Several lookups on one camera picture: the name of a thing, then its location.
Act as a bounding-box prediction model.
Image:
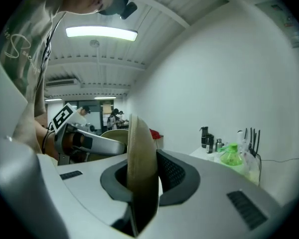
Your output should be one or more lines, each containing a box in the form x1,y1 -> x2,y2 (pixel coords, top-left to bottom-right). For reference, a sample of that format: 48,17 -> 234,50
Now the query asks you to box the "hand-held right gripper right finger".
156,149 -> 284,239

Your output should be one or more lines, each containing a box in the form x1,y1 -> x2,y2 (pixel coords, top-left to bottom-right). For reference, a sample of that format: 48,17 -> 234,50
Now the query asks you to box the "beige glasses case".
100,113 -> 163,238

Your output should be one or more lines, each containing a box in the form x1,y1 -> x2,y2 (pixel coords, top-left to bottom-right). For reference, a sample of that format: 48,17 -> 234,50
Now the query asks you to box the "grey electric panel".
255,0 -> 299,49

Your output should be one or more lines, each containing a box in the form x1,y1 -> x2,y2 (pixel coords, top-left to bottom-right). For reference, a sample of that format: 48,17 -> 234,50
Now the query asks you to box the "person's left hand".
63,133 -> 90,159

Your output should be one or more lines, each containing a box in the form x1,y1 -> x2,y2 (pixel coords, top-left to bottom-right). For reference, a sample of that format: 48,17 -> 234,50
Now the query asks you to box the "tall black water bottle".
200,126 -> 210,149

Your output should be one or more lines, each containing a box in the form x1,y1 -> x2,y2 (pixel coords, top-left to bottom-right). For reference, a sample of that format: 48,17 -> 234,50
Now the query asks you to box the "black headset cable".
36,10 -> 67,91

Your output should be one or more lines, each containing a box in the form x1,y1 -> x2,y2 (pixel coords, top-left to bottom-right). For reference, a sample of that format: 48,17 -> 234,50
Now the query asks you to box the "person's beige printed shirt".
0,0 -> 68,154

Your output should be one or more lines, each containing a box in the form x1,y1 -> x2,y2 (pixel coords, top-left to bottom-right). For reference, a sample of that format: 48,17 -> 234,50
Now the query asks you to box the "white air conditioner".
45,78 -> 79,88

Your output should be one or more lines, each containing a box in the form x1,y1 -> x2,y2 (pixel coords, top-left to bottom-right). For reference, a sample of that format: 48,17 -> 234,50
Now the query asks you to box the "long ceiling light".
65,26 -> 139,42

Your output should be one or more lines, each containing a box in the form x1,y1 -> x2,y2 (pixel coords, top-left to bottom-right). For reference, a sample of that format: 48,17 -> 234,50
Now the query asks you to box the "black head-worn camera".
120,1 -> 138,20

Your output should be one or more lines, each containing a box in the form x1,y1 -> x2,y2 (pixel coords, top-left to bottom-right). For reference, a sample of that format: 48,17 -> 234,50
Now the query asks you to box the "green drink bottle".
218,143 -> 248,172

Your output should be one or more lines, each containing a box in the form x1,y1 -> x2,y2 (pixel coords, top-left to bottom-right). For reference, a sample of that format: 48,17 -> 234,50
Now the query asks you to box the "red bag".
149,128 -> 162,140

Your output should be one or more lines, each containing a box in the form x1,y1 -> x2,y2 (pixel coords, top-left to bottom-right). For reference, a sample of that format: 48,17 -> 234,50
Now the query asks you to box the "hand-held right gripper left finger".
37,154 -> 135,237

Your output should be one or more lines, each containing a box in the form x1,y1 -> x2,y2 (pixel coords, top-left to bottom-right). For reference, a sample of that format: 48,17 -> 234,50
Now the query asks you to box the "person's left forearm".
33,118 -> 60,160

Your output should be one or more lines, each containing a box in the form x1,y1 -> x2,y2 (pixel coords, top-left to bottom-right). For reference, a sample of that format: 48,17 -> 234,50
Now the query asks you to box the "black router with antennas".
244,127 -> 262,158

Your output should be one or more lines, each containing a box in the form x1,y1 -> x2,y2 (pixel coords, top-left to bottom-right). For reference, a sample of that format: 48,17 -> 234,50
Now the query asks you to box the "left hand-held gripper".
49,102 -> 128,166

